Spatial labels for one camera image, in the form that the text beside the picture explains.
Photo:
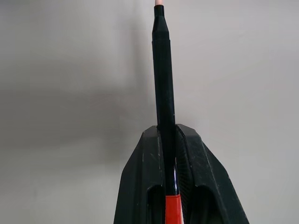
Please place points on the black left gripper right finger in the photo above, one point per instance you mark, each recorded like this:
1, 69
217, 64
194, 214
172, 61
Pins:
205, 168

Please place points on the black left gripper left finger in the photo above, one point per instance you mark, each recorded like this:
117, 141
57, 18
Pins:
140, 168

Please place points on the black marker with red band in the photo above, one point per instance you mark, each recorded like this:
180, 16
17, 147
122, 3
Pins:
163, 81

